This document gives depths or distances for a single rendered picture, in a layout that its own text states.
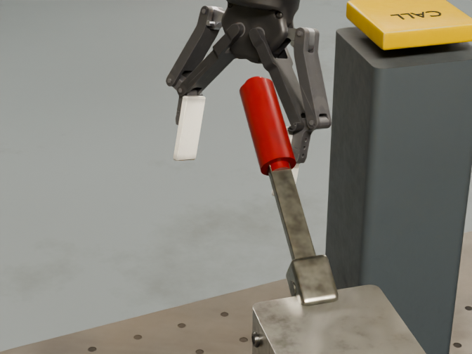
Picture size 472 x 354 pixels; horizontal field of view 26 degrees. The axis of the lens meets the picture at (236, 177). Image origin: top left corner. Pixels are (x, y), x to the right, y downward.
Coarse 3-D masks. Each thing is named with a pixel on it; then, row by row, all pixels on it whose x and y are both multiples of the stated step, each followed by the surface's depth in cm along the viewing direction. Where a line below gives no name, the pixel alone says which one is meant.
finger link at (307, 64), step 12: (300, 36) 98; (300, 48) 98; (300, 60) 98; (312, 60) 99; (300, 72) 98; (312, 72) 98; (300, 84) 98; (312, 84) 98; (312, 96) 97; (324, 96) 99; (312, 108) 97; (324, 108) 99; (312, 120) 97
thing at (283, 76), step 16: (256, 32) 100; (256, 48) 101; (272, 64) 100; (288, 64) 101; (272, 80) 100; (288, 80) 100; (288, 96) 99; (288, 112) 99; (304, 112) 100; (288, 128) 98
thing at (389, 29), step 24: (360, 0) 62; (384, 0) 62; (408, 0) 62; (432, 0) 62; (360, 24) 60; (384, 24) 58; (408, 24) 58; (432, 24) 58; (456, 24) 58; (384, 48) 58; (408, 48) 60
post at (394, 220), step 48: (336, 48) 63; (432, 48) 60; (336, 96) 64; (384, 96) 58; (432, 96) 59; (336, 144) 65; (384, 144) 60; (432, 144) 61; (336, 192) 67; (384, 192) 62; (432, 192) 62; (336, 240) 68; (384, 240) 63; (432, 240) 64; (336, 288) 69; (384, 288) 65; (432, 288) 66; (432, 336) 68
